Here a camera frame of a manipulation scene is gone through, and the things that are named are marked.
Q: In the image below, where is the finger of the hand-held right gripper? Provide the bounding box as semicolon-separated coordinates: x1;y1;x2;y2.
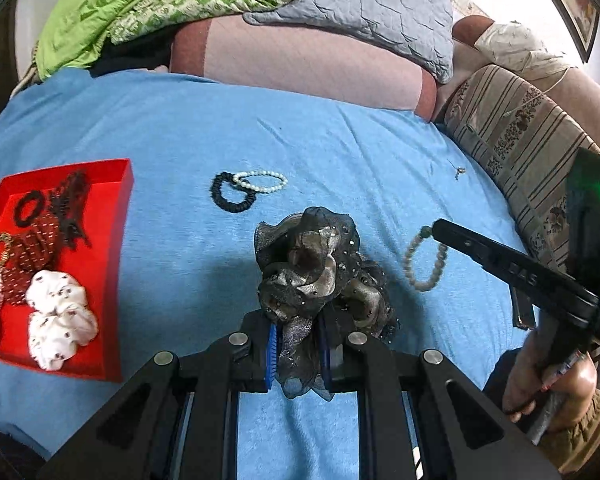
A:
510;284;537;331
432;218;600;333

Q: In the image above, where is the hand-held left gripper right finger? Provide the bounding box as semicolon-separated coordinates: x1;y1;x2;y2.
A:
319;309;561;480

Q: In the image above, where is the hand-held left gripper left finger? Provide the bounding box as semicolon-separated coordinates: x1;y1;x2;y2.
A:
37;310;282;480

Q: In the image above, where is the beige bead bracelet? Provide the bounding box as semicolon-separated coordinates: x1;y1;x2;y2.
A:
402;226;451;292

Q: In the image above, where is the dark sheer organza scrunchie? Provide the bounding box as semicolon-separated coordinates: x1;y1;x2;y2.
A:
253;205;400;402

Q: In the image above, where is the red tray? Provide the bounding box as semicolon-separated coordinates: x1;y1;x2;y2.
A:
0;158;134;382

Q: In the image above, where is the white cherry print scrunchie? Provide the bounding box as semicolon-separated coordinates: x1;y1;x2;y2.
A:
25;270;100;372

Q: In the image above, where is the black claw hair clip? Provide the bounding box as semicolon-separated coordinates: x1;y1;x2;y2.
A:
49;171;94;250

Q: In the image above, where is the red polka dot scrunchie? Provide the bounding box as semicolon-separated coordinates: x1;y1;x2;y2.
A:
11;215;64;307

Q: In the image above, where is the black scrunchie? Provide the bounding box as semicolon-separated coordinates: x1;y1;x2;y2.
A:
14;191;50;226

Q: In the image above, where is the person's right hand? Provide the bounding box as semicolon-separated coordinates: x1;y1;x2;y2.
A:
502;334;599;426

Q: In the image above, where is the striped floral pillow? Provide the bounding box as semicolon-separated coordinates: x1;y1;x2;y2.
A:
442;64;600;306

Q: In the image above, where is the person's khaki clothing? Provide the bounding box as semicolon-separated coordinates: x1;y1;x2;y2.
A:
545;387;600;476

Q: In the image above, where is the white pillow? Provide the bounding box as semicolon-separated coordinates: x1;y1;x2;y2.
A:
474;21;574;81

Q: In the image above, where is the blue blanket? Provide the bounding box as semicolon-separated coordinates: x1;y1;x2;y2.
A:
0;67;541;480

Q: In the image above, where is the framed picture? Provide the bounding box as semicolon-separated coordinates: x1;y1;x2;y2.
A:
525;0;600;64

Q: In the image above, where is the grey quilted pillow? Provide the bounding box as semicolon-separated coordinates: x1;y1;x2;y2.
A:
242;0;455;85

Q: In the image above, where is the green quilt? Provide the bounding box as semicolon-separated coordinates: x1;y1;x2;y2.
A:
34;0;322;81

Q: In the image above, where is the black spiral hair tie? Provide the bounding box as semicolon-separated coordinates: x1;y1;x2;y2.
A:
210;171;257;213

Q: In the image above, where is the white pearl bracelet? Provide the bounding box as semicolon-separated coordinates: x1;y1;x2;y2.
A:
232;170;289;194

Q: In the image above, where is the white cord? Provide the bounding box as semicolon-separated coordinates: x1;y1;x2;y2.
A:
10;45;44;101

